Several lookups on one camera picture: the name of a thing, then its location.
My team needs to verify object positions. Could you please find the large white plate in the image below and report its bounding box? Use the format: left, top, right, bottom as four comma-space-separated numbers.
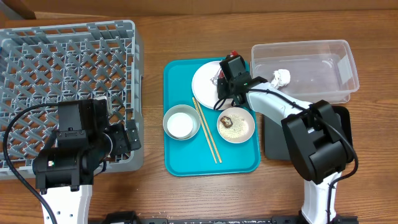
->
192, 60, 221, 110

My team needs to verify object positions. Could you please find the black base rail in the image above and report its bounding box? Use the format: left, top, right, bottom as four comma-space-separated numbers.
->
88, 210, 358, 224

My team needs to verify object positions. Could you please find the grey dish rack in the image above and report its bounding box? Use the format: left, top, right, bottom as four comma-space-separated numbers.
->
1, 20, 144, 178

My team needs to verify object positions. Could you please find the brown food scrap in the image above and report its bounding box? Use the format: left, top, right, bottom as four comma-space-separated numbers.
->
220, 116, 233, 128

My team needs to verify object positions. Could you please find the black waste tray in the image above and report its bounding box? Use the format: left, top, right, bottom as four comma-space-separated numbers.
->
263, 106, 353, 161

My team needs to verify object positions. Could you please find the wooden chopstick left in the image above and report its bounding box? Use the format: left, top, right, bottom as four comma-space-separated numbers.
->
192, 97, 218, 164

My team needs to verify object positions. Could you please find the wooden chopstick right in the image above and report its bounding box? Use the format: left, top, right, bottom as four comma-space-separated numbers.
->
196, 99, 223, 164

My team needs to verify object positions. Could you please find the wooden chopstick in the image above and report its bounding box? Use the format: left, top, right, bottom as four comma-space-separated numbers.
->
192, 97, 218, 164
196, 99, 223, 164

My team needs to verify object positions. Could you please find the white tissue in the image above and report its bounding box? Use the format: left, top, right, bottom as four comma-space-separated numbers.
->
271, 69, 291, 89

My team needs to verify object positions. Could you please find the clear plastic waste bin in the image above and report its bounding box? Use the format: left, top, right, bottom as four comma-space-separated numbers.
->
251, 40, 359, 104

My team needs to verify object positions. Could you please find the pink bowl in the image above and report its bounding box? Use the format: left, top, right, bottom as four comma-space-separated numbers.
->
217, 107, 256, 144

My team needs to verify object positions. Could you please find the white paper cup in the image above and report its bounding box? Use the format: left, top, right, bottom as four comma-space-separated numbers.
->
167, 113, 193, 139

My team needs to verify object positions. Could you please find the teal serving tray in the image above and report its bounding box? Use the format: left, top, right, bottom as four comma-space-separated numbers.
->
164, 57, 261, 177

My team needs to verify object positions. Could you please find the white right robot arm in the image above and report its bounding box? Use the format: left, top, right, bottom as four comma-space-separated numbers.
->
213, 72, 359, 223

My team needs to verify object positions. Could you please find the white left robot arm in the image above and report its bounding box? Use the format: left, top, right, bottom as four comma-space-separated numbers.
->
32, 119, 141, 223

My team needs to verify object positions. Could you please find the red snack wrapper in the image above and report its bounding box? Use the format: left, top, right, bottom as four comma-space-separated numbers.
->
230, 50, 238, 57

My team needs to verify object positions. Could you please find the grey bowl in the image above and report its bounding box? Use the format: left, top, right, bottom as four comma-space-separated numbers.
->
163, 105, 200, 141

